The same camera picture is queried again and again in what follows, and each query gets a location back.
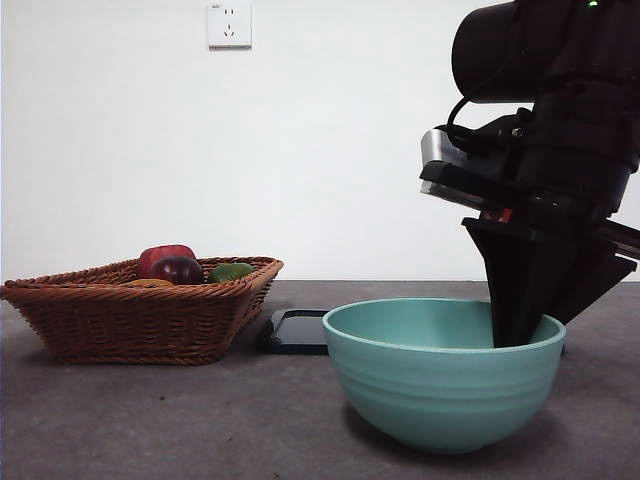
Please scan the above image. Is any teal ribbed bowl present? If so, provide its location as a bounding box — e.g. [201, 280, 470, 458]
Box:
[321, 297, 568, 456]

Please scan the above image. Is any dark green rectangular tray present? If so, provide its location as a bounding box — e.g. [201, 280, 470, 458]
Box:
[255, 308, 568, 357]

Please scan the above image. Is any green fruit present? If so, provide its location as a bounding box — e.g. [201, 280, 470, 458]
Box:
[206, 262, 257, 285]

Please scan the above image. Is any dark purple round fruit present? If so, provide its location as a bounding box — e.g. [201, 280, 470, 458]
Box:
[149, 255, 205, 287]

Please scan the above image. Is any red apple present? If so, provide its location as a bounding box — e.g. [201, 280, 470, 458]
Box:
[137, 243, 198, 280]

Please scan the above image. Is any brown wicker basket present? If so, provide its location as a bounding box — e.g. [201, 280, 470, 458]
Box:
[0, 255, 284, 367]

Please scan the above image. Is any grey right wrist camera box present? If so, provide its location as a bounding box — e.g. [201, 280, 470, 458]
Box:
[420, 126, 470, 167]

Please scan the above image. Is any black cable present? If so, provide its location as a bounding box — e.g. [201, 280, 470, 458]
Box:
[445, 96, 504, 157]

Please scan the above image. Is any white wall socket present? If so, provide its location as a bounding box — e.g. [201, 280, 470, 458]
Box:
[207, 1, 253, 52]

